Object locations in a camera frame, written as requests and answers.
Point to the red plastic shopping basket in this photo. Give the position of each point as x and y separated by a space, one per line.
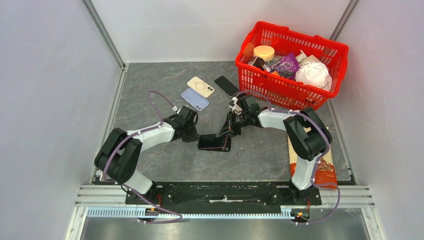
256 74

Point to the white plastic bag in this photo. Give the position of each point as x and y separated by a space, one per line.
315 74

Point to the purple snack packet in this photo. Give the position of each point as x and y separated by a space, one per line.
287 66

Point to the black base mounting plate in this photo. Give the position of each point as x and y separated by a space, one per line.
218 197

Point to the cassava chips bag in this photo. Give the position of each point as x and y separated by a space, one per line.
325 173

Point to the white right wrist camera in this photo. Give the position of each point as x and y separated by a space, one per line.
234 107

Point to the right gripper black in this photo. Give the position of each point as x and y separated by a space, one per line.
229 128

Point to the beige phone case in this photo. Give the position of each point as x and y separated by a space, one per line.
201 87

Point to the black smartphone near basket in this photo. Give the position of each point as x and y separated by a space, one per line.
226 86

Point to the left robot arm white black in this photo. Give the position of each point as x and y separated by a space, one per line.
119 155

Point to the black phone case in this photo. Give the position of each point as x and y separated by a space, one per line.
202 142

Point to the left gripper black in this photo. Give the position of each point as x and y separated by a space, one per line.
194 136

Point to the black smartphone purple edge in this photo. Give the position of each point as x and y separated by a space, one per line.
222 144

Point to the aluminium frame rail front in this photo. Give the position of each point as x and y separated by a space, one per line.
110 201

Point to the yellow lid jar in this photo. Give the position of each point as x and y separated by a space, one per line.
266 52

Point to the lavender phone case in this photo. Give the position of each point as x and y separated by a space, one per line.
195 99

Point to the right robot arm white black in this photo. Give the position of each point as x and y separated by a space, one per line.
308 135

